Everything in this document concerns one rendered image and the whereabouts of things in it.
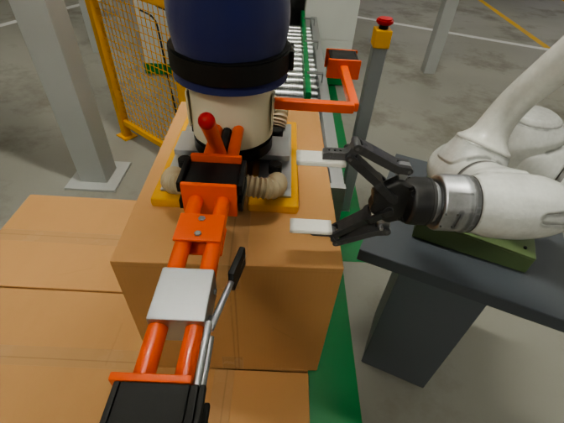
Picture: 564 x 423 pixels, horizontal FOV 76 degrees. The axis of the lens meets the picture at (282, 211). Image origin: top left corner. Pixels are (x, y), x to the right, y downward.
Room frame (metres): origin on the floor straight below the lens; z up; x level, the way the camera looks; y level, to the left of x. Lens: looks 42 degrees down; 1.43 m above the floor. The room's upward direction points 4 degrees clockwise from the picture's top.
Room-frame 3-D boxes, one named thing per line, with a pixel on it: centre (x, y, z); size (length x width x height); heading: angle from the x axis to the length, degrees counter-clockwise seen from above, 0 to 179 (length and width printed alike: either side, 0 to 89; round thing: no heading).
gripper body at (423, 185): (0.44, -0.18, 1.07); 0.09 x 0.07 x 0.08; 91
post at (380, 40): (1.65, -0.37, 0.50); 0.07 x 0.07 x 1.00; 1
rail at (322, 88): (2.24, -0.18, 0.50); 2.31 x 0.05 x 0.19; 1
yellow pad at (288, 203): (0.70, 0.02, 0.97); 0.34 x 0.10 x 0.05; 2
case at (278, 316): (0.69, 0.10, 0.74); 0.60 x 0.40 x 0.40; 3
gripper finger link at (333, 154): (0.44, -0.08, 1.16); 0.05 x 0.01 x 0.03; 91
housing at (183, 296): (0.23, 0.10, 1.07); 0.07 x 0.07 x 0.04; 2
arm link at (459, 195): (0.44, -0.26, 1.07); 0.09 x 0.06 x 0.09; 1
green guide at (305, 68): (2.59, -0.11, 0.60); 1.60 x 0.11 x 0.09; 1
